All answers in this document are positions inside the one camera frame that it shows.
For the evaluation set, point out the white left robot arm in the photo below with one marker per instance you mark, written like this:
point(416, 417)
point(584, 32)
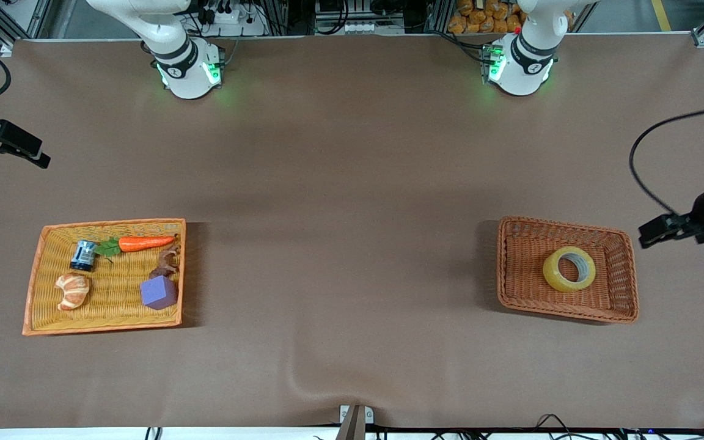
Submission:
point(526, 61)

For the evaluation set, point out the toy croissant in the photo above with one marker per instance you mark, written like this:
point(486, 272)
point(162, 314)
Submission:
point(71, 292)

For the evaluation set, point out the bag of orange bread rolls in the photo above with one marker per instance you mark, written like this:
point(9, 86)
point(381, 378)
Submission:
point(486, 15)

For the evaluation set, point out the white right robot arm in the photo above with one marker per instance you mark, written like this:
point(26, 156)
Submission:
point(181, 61)

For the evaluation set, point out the brown table cover mat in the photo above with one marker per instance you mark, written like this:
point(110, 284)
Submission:
point(352, 183)

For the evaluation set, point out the yellow wicker basket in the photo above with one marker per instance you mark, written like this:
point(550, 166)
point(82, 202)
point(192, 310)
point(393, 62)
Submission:
point(113, 311)

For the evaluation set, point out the clear yellowish tape roll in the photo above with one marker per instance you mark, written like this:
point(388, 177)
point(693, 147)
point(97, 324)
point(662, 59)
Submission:
point(550, 269)

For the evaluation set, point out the brown lion figurine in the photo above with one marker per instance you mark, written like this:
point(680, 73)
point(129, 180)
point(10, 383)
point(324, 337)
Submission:
point(165, 263)

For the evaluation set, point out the purple foam cube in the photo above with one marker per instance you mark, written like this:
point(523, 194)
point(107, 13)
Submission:
point(158, 293)

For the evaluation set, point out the brown wicker basket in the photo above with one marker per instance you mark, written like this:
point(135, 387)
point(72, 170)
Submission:
point(523, 269)

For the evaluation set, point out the white power strip with plugs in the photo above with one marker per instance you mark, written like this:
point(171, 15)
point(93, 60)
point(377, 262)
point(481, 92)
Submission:
point(233, 18)

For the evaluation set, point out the orange toy carrot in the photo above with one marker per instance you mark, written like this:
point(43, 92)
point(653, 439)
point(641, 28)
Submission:
point(144, 242)

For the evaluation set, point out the metal clamp bracket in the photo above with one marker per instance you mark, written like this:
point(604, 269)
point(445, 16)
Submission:
point(355, 421)

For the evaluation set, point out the small blue labelled jar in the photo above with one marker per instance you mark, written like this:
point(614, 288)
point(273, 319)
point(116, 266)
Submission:
point(83, 255)

